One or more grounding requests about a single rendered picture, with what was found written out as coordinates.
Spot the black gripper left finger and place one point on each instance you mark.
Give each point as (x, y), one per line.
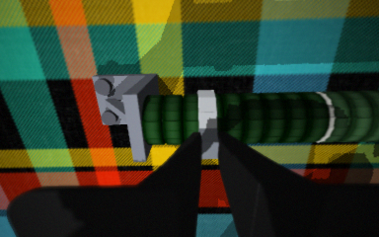
(164, 204)

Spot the white clamp band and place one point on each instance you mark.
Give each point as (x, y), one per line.
(207, 123)

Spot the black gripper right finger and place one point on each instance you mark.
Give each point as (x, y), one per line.
(265, 202)

